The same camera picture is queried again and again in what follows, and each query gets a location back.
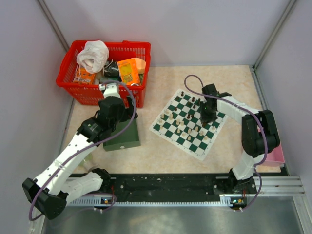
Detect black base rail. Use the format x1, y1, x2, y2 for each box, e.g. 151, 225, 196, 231
82, 172, 259, 203

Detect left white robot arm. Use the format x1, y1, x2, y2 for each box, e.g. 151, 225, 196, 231
22, 80, 137, 221

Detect white crumpled plastic bag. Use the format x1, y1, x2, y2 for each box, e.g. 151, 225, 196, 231
76, 40, 109, 74

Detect pink plastic tray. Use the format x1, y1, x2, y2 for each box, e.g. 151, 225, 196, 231
262, 142, 285, 167

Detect dark green plastic tray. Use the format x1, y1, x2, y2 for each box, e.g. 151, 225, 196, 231
103, 119, 141, 152

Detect black wrapped bundle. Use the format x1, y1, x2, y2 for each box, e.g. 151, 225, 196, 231
102, 60, 120, 78

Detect green white chess mat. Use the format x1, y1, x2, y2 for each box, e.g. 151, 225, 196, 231
149, 89, 228, 161

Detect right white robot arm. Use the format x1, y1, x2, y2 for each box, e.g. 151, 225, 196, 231
200, 84, 280, 193

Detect peach sponge block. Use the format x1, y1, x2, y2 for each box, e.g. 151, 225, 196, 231
134, 58, 146, 75

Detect orange yellow snack package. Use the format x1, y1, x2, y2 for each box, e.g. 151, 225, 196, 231
117, 58, 141, 86

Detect red plastic shopping basket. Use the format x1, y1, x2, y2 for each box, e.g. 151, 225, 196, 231
56, 40, 151, 108

